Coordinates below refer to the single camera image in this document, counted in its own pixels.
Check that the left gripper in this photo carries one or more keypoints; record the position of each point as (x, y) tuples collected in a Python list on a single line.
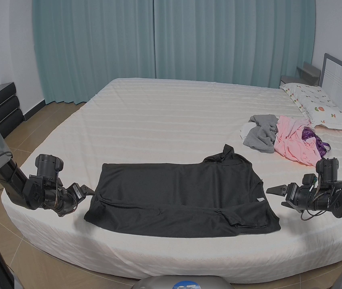
[(59, 203)]

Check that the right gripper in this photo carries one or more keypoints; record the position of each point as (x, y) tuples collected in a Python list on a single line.
[(305, 197)]

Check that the black T-shirt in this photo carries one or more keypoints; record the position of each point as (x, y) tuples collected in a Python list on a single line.
[(174, 197)]

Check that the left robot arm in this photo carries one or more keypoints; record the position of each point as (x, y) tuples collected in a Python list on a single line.
[(14, 179)]

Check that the bed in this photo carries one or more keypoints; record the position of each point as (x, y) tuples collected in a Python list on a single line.
[(174, 116)]

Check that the pink garment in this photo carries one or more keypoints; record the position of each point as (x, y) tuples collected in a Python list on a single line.
[(291, 146)]

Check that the grey knitted garment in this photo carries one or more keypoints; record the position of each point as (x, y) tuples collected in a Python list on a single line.
[(261, 137)]

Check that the purple garment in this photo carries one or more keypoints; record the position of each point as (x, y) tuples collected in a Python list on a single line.
[(312, 137)]

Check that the white garment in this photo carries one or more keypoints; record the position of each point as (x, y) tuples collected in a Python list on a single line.
[(245, 131)]

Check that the white printed pillow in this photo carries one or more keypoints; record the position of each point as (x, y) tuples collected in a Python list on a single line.
[(318, 107)]

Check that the grey bedside table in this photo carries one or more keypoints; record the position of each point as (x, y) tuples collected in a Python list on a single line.
[(308, 71)]

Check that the blue-green curtain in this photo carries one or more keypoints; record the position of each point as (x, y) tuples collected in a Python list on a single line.
[(98, 41)]

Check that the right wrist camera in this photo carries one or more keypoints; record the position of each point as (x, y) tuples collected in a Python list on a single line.
[(291, 193)]

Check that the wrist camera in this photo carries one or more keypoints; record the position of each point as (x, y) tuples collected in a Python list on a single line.
[(291, 193), (77, 193)]

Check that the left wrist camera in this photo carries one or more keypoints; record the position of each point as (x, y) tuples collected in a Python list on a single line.
[(77, 193)]

